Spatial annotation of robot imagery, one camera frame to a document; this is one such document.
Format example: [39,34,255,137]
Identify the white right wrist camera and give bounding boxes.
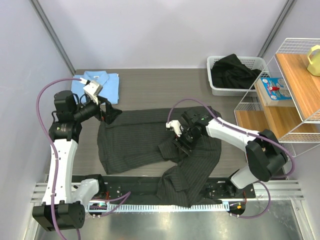
[165,120,184,137]

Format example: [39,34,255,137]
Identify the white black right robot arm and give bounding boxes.
[166,109,288,198]

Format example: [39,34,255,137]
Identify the white plastic laundry basket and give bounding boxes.
[207,53,271,97]

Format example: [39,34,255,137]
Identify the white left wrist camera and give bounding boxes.
[81,78,103,105]

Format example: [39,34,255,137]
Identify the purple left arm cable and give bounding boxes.
[35,77,132,240]

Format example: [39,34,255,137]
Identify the blue product box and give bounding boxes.
[255,77,295,107]

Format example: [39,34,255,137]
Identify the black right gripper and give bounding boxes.
[172,127,203,160]

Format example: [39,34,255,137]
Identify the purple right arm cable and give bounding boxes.
[166,98,296,220]

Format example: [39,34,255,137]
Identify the dark pinstriped long sleeve shirt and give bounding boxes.
[97,106,223,209]

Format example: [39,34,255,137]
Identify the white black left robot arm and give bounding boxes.
[32,90,122,232]

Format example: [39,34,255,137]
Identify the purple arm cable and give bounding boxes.
[35,77,132,240]
[166,98,296,220]

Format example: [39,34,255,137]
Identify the aluminium rail frame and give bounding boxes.
[23,179,313,240]

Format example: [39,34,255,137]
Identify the black clothes in basket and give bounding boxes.
[210,53,262,89]

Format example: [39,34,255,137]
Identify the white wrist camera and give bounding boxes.
[81,78,103,105]
[165,120,184,137]

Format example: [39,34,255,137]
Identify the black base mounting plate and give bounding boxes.
[94,173,256,207]

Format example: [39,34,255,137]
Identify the folded light blue shirt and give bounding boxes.
[73,70,120,105]

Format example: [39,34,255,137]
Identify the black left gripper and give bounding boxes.
[72,94,122,124]

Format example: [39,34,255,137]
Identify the yellow watering can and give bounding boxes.
[306,45,320,77]

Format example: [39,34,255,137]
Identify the white wire shelf rack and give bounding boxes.
[234,38,320,157]

